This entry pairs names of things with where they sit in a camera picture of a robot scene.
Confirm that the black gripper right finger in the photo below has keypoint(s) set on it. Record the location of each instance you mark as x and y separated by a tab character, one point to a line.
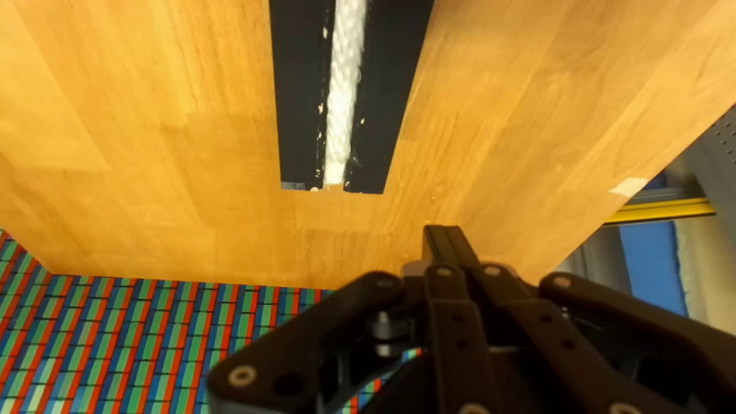
589	342

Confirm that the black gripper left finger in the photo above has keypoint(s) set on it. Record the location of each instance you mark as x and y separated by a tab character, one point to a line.
445	337

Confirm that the blue board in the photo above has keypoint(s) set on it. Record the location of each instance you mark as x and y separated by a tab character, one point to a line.
652	266

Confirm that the beige foam panel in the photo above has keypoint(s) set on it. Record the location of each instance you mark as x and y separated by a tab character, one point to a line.
709	267

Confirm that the yellow floor strip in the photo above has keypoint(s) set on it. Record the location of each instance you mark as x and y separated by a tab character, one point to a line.
658	210

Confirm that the grey perforated metal cabinet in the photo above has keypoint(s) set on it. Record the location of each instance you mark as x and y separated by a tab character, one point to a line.
716	164

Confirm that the long black grooved rail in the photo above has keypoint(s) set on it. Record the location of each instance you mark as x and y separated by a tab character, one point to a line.
299	93

